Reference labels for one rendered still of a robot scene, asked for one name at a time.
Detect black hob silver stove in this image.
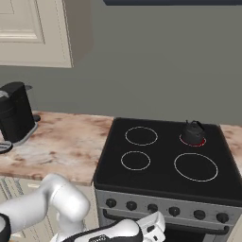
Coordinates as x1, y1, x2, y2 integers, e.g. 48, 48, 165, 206
93, 116, 242, 242

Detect cream wall cupboard body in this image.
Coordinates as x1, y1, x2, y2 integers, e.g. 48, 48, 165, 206
62, 0, 95, 68

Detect black stove knob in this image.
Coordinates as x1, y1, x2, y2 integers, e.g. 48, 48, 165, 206
216, 212, 230, 224
193, 209, 207, 221
147, 203, 159, 214
168, 206, 182, 217
126, 200, 138, 212
105, 198, 117, 209

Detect dark range hood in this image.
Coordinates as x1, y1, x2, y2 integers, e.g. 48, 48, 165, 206
102, 0, 242, 7

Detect cream wall cupboard door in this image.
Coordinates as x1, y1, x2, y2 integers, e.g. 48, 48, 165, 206
0, 0, 74, 69

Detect black kettle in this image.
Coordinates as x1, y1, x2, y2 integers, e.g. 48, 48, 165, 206
181, 119, 207, 147

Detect black coffee machine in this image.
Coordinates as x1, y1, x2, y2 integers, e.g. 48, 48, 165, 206
0, 81, 42, 155

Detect cream base cabinet front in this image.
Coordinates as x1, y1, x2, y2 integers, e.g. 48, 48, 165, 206
225, 220, 242, 242
0, 176, 100, 242

